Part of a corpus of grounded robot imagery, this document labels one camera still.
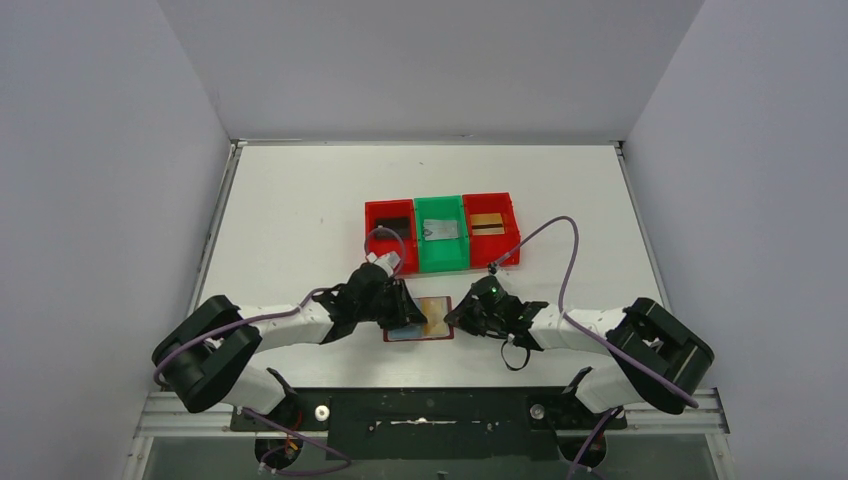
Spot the left red plastic bin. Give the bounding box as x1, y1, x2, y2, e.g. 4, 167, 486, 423
364, 199, 420, 275

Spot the gold credit card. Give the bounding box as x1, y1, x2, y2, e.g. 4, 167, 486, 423
469, 212, 506, 236

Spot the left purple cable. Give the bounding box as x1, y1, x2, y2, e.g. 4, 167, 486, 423
152, 227, 407, 389

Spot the silver credit card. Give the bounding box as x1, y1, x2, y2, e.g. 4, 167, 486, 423
422, 219, 460, 241

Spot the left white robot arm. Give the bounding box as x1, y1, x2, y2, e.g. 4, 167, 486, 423
152, 259, 427, 427

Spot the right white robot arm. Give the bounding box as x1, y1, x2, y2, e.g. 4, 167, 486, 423
445, 275, 715, 427

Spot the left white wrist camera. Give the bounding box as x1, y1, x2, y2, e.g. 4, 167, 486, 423
368, 251, 401, 276

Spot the green plastic bin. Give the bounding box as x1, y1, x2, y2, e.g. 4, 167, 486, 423
413, 195, 471, 273

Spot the red leather card holder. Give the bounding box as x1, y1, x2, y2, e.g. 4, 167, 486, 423
383, 297, 455, 343

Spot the right red plastic bin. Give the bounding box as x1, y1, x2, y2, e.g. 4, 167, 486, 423
462, 192, 522, 269

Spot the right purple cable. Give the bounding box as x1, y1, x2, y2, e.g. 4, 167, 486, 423
486, 215, 700, 410

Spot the red plastic bin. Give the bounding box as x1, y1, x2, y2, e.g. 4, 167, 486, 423
364, 199, 420, 275
462, 192, 522, 269

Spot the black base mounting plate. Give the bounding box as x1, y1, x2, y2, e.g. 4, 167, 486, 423
267, 386, 601, 461

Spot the purple cable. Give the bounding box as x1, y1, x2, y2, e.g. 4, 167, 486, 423
486, 215, 700, 410
152, 227, 407, 389

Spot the black credit card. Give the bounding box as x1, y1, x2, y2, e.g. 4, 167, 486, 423
373, 216, 412, 240

